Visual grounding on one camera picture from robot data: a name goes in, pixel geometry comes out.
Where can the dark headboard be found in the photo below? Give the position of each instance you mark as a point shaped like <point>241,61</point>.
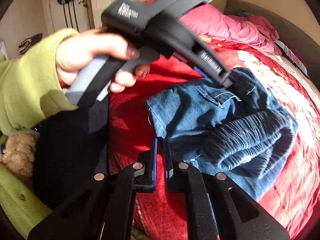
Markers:
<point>288,32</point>

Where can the pink quilt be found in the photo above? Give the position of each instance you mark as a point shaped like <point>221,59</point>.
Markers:
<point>255,31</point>

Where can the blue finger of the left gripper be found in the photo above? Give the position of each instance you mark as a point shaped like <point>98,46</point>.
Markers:
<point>203,74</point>

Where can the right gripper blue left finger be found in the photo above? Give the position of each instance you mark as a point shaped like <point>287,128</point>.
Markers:
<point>145,169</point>

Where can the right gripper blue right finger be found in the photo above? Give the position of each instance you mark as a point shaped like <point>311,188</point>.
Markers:
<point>169,169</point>

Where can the red floral blanket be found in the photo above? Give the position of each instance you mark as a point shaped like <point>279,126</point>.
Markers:
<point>294,196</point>

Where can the person's left hand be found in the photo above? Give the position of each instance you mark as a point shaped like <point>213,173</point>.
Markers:
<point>76,52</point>

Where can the green sleeve forearm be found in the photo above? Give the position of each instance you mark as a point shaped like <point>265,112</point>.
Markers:
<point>30,93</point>

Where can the blue denim pants with lace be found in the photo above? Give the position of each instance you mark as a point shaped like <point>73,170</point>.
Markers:
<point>242,131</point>

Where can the patterned pillow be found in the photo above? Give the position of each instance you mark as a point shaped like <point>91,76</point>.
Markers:
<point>293,57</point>

